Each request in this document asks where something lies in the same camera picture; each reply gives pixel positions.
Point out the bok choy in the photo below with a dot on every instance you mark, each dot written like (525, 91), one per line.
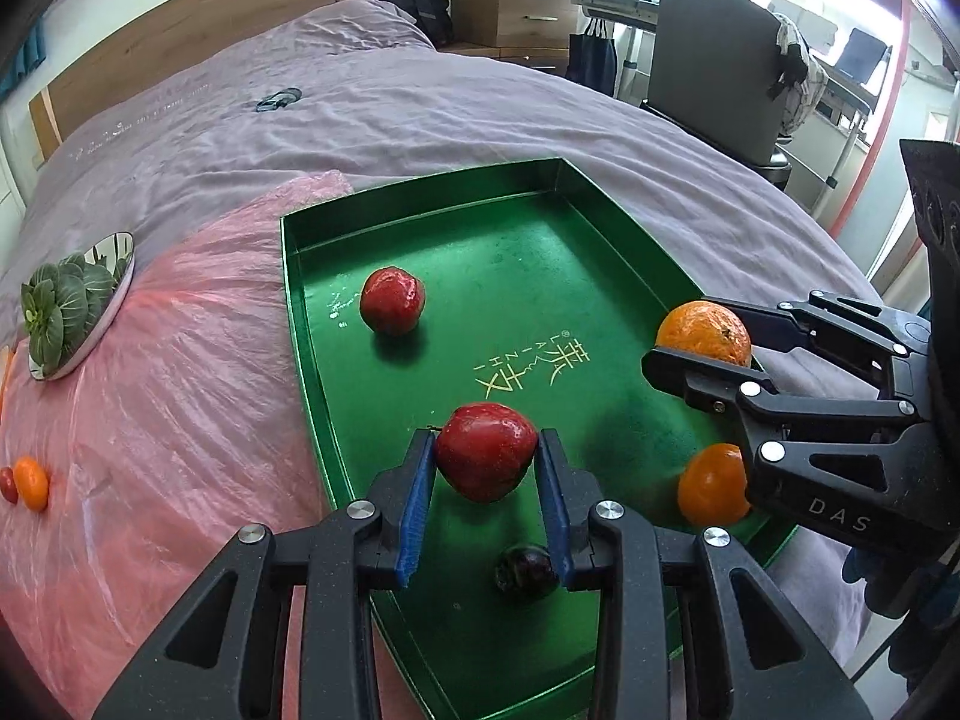
(64, 307)

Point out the red apple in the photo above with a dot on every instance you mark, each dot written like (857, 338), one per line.
(392, 301)

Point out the pink plastic sheet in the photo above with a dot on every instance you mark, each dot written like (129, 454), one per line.
(187, 390)

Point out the black backpack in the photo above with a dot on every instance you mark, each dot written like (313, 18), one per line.
(412, 7)

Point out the laptop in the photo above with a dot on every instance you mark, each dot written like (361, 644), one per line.
(862, 56)

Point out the red plum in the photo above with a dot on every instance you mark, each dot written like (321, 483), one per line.
(7, 485)
(486, 457)

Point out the wooden nightstand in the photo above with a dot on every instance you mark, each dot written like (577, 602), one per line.
(510, 11)

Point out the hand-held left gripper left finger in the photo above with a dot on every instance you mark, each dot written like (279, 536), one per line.
(416, 514)

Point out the dark purple plum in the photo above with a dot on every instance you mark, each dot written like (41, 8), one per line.
(521, 574)

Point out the checkered cloth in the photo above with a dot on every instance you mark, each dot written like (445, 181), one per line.
(799, 75)

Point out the person's right hand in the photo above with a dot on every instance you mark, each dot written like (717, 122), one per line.
(900, 585)

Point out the navy shopping bag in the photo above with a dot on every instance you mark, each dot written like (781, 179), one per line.
(592, 60)

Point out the grey desk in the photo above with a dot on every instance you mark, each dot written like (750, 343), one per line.
(622, 7)

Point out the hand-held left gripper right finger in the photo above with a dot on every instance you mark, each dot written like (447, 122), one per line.
(553, 510)

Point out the green tray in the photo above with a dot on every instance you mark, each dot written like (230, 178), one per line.
(525, 277)

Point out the bowl of green vegetables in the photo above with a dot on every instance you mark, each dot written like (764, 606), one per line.
(112, 270)

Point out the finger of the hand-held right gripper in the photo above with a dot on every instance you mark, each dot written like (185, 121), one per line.
(705, 382)
(840, 326)

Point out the orange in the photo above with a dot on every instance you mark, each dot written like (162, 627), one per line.
(709, 487)
(31, 484)
(701, 330)

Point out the white desk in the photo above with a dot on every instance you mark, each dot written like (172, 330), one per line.
(851, 101)

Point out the grey chair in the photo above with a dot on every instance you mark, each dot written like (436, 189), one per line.
(712, 67)

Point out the wooden headboard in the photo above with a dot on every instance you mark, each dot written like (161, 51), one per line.
(187, 30)

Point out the teal curtain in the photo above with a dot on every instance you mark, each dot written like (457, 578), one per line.
(26, 56)

